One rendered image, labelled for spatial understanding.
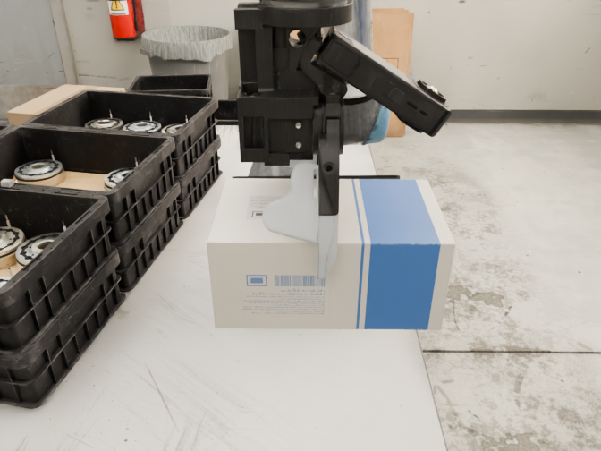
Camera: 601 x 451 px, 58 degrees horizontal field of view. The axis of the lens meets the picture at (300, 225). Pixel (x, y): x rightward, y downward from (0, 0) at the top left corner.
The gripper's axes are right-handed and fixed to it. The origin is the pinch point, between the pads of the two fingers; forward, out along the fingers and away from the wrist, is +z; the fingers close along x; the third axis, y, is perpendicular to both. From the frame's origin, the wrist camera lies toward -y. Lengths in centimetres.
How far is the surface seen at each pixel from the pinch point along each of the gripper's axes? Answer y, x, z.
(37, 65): 194, -347, 70
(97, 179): 51, -71, 28
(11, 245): 54, -38, 25
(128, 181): 36, -50, 18
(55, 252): 40, -26, 19
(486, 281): -74, -147, 112
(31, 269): 41.2, -20.5, 18.4
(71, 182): 56, -69, 28
